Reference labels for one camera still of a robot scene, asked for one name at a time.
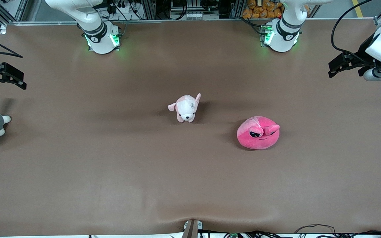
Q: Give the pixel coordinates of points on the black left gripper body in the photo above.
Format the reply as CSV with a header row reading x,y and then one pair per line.
x,y
363,52

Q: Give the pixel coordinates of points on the round bright pink plush toy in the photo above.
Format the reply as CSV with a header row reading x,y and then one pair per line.
x,y
258,138

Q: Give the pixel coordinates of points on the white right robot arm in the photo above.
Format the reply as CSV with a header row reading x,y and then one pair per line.
x,y
98,29

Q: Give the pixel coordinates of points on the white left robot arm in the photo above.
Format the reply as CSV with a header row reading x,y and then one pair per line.
x,y
283,33

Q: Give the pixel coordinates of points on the pile of orange plush toys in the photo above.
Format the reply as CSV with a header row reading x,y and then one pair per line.
x,y
263,10

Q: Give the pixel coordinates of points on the white power strip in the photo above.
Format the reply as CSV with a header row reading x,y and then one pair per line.
x,y
200,15

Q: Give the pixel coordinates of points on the pale pink plush dog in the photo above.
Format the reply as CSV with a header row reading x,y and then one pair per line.
x,y
186,109

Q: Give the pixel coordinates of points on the metal table edge clamp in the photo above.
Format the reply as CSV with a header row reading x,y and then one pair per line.
x,y
192,228

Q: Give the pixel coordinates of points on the aluminium table edge rail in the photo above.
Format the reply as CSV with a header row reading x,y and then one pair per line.
x,y
177,21

